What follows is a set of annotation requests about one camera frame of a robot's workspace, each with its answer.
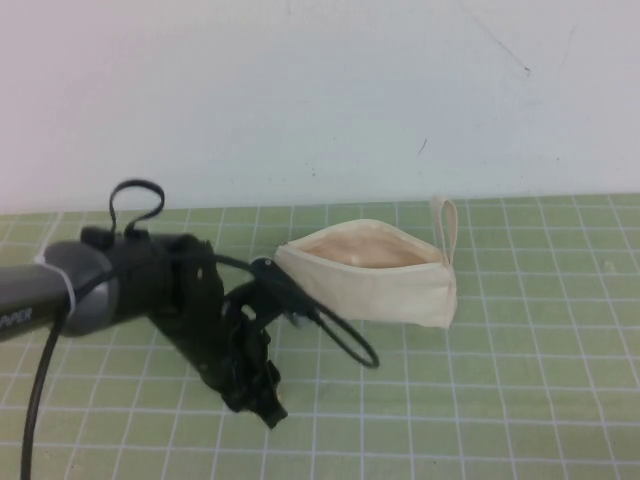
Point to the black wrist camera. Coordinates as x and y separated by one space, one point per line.
285 292

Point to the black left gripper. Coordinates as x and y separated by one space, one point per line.
200 310

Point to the green grid mat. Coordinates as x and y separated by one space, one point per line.
450 400

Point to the white zip tie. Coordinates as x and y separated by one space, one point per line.
67 287

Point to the cream fabric pencil case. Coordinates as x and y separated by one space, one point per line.
390 295

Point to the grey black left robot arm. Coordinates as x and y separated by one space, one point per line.
55 295

